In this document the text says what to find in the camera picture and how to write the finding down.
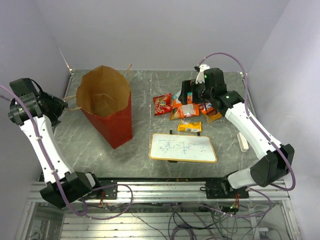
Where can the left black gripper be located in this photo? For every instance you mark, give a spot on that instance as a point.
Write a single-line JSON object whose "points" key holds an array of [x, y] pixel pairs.
{"points": [[58, 105]]}

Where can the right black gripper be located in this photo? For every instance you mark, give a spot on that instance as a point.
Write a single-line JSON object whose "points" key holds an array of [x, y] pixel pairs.
{"points": [[187, 86]]}

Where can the red small snack packet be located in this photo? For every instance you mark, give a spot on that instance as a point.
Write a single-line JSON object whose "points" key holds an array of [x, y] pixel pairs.
{"points": [[162, 104]]}

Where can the orange striped snack packet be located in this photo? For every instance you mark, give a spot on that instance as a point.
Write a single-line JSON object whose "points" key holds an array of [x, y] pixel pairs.
{"points": [[212, 116]]}

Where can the yellow M&M's candy packet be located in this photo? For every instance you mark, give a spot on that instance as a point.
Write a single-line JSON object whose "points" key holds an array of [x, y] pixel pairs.
{"points": [[189, 127]]}

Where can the red paper bag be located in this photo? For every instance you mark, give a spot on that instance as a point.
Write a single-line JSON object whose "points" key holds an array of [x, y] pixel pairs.
{"points": [[105, 98]]}

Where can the teal Fox's candy packet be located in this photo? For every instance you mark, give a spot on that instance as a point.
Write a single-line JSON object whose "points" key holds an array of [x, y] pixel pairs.
{"points": [[189, 98]]}

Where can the orange Fox's candy packet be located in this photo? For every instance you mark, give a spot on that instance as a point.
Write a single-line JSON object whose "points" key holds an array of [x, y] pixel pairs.
{"points": [[205, 108]]}

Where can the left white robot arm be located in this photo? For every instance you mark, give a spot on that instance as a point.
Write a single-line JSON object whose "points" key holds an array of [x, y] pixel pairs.
{"points": [[37, 113]]}

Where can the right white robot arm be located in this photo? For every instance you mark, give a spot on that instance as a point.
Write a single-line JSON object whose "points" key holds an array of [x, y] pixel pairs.
{"points": [[274, 158]]}

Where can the white whiteboard eraser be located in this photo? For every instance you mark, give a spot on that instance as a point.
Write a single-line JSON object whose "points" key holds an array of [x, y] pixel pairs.
{"points": [[243, 144]]}

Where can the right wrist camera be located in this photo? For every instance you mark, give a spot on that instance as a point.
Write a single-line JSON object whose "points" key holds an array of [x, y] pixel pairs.
{"points": [[200, 76]]}

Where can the small whiteboard orange frame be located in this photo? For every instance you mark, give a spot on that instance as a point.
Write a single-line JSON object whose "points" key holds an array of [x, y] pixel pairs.
{"points": [[182, 148]]}

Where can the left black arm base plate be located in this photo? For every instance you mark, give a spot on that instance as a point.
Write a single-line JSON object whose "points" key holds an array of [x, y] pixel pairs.
{"points": [[109, 191]]}

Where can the aluminium rail frame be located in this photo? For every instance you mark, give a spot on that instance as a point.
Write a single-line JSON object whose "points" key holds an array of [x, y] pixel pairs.
{"points": [[172, 192]]}

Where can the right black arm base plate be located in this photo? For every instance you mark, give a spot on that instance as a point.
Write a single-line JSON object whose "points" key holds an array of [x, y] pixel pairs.
{"points": [[219, 190]]}

